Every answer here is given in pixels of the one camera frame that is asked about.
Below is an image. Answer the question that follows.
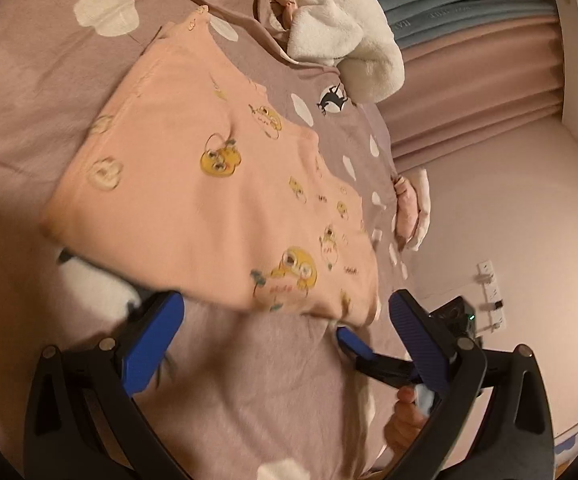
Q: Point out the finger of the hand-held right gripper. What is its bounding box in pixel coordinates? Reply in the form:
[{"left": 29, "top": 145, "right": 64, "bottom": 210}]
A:
[{"left": 336, "top": 326, "right": 422, "bottom": 391}]

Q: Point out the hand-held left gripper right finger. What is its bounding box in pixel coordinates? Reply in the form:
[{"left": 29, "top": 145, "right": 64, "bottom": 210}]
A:
[{"left": 389, "top": 289, "right": 556, "bottom": 480}]

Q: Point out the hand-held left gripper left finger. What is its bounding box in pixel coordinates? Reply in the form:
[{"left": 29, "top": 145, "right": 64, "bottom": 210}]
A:
[{"left": 23, "top": 290, "right": 186, "bottom": 480}]

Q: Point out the peach cartoon print baby shirt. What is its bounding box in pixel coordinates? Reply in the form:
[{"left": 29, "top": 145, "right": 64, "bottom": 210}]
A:
[{"left": 41, "top": 6, "right": 383, "bottom": 329}]

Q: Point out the person's right hand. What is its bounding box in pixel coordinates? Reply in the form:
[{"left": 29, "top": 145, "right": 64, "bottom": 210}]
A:
[{"left": 383, "top": 386, "right": 434, "bottom": 455}]

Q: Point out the folded white garment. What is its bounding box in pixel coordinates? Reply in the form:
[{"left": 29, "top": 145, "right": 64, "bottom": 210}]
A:
[{"left": 403, "top": 167, "right": 433, "bottom": 254}]

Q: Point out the folded pink garment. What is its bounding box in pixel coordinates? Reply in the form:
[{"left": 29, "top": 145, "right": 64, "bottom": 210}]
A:
[{"left": 392, "top": 175, "right": 421, "bottom": 242}]

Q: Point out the lilac bed sheet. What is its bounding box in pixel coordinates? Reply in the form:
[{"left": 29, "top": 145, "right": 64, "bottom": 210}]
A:
[{"left": 363, "top": 104, "right": 396, "bottom": 162}]

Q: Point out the pink curtain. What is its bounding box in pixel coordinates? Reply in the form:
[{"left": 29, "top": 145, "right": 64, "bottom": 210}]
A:
[{"left": 378, "top": 10, "right": 568, "bottom": 173}]

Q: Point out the mauve polka dot blanket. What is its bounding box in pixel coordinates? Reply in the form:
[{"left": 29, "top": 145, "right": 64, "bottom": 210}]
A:
[{"left": 0, "top": 0, "right": 420, "bottom": 480}]

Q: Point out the blue curtain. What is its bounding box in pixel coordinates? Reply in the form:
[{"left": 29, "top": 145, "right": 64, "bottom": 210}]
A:
[{"left": 371, "top": 0, "right": 559, "bottom": 52}]

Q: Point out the white fluffy fleece garment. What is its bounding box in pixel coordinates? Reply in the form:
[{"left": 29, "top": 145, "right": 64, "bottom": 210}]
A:
[{"left": 286, "top": 0, "right": 406, "bottom": 104}]

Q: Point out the crumpled pink garment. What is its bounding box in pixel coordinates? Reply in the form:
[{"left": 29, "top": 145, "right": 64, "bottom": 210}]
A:
[{"left": 268, "top": 0, "right": 301, "bottom": 32}]

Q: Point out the white wall socket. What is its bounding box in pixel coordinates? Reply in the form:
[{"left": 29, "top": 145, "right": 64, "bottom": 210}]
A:
[{"left": 476, "top": 259, "right": 509, "bottom": 335}]

